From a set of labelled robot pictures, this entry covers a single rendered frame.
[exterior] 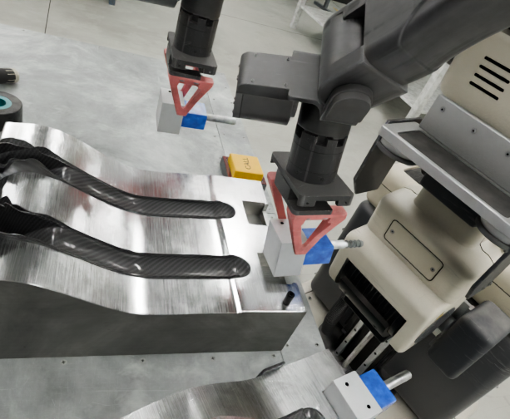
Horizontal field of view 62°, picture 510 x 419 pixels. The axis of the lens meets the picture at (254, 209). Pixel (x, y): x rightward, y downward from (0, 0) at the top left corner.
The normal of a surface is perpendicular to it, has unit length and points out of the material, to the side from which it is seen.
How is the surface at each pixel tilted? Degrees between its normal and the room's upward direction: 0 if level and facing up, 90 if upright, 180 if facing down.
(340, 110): 124
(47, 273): 23
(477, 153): 90
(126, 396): 0
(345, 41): 51
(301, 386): 0
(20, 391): 0
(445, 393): 90
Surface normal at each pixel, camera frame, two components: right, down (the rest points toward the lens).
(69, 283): 0.71, -0.61
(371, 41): -0.79, -0.26
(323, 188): 0.16, -0.83
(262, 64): 0.04, -0.28
